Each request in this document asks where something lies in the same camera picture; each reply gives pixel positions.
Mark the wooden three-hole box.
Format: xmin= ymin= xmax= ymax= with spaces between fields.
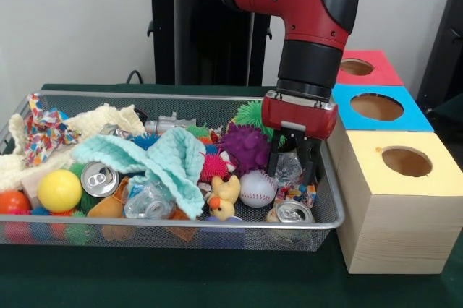
xmin=325 ymin=49 xmax=463 ymax=275

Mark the cream knitted cloth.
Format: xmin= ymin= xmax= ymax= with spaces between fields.
xmin=0 ymin=103 xmax=146 ymax=193

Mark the large colourful patterned cloth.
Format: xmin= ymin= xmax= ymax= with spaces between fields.
xmin=22 ymin=93 xmax=81 ymax=168

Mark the small colourful patterned cloth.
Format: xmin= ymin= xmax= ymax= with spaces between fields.
xmin=274 ymin=181 xmax=318 ymax=211

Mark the white baseball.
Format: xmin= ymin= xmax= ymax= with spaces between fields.
xmin=239 ymin=170 xmax=278 ymax=208

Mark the dark green table cloth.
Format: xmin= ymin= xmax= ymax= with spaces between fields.
xmin=0 ymin=83 xmax=463 ymax=308

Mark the silver mesh bin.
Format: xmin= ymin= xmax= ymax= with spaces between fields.
xmin=0 ymin=90 xmax=345 ymax=251

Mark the black cable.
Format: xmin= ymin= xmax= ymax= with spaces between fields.
xmin=126 ymin=69 xmax=145 ymax=85

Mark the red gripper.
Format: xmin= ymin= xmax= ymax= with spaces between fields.
xmin=260 ymin=90 xmax=339 ymax=187

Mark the black panel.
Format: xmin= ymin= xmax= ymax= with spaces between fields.
xmin=415 ymin=0 xmax=463 ymax=106

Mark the yellow plush duck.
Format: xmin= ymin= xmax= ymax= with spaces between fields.
xmin=206 ymin=174 xmax=242 ymax=222

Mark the yellow ball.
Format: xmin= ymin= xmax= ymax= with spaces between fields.
xmin=36 ymin=169 xmax=83 ymax=214

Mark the purple spiky toy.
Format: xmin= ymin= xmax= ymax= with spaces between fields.
xmin=216 ymin=123 xmax=272 ymax=177

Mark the mint knitted cloth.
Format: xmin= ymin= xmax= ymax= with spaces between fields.
xmin=70 ymin=127 xmax=207 ymax=221

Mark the silver drink can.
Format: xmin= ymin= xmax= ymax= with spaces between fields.
xmin=266 ymin=199 xmax=315 ymax=224
xmin=80 ymin=161 xmax=120 ymax=199

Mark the green spiky ball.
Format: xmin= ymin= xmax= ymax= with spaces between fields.
xmin=234 ymin=100 xmax=276 ymax=142

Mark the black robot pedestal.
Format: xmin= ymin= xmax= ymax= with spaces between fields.
xmin=140 ymin=0 xmax=272 ymax=87

